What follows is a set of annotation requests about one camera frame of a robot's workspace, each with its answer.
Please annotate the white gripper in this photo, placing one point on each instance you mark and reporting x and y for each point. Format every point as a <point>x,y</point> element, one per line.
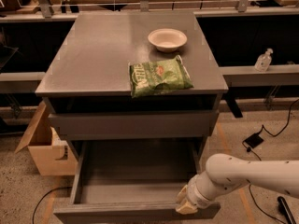
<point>193,195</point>

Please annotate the grey drawer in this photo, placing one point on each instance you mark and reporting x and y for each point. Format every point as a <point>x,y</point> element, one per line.
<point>134,125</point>
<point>131,181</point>

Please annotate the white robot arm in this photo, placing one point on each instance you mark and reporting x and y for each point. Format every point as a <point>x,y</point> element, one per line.
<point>225,173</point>

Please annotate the grey top drawer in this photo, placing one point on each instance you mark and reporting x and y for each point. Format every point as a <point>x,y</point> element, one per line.
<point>134,125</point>

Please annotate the grey drawer cabinet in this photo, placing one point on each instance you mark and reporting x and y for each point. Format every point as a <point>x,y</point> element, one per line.
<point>90,73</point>

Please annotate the black power adapter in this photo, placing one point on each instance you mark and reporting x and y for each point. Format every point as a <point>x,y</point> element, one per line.
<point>254,140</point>

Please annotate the black cylindrical floor object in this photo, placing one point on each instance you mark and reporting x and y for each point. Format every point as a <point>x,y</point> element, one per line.
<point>285,210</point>

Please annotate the green chip bag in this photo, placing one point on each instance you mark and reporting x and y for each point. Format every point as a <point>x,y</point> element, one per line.
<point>158,78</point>

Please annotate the cardboard box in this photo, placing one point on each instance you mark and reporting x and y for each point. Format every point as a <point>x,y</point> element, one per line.
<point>51,155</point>

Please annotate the clear sanitizer pump bottle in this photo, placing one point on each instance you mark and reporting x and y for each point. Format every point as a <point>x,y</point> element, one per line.
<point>263,61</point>

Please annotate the white bowl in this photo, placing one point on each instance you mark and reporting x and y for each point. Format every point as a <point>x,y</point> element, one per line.
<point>167,40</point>

